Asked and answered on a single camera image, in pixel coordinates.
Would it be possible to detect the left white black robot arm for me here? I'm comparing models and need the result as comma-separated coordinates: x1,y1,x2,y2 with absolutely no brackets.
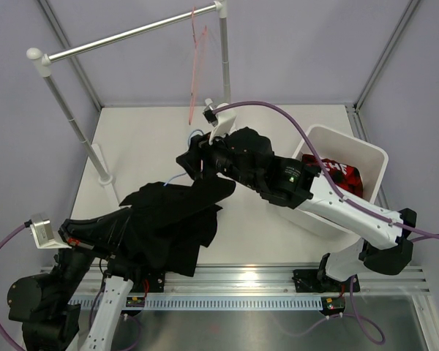
7,208,143,350

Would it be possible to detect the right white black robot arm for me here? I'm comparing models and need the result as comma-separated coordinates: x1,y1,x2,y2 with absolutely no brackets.
176,127,416,293

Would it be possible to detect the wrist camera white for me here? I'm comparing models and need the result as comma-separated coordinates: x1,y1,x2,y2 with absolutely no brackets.
25,213,70,249
203,98,237,145

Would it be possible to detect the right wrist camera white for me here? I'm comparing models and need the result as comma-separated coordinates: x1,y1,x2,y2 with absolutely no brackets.
203,98,237,145

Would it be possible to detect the red black plaid shirt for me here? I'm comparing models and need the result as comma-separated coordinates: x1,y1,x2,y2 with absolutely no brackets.
321,158,364,197

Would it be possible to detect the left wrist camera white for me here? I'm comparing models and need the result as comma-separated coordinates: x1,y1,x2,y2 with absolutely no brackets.
25,213,70,249

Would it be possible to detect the aluminium mounting rail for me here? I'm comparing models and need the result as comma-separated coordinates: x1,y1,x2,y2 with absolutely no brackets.
31,265,432,297

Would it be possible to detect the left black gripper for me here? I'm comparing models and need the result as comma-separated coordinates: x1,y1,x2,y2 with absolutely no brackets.
52,206,133,304

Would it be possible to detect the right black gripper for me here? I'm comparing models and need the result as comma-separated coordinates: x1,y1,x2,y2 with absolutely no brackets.
176,124,260,192

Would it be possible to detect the silver white clothes rack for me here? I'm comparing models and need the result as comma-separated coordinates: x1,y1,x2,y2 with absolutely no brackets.
26,1,231,209

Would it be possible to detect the white plastic basket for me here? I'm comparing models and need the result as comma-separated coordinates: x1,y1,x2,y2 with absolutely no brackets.
277,124,389,240

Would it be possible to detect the slotted cable duct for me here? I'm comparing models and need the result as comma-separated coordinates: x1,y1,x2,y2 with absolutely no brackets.
69,295,325,312

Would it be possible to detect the blue clothes hanger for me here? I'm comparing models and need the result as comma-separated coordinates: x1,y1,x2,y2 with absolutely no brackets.
163,129,204,186

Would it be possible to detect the pink clothes hanger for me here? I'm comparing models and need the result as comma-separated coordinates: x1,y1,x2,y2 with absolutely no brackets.
188,7,209,126

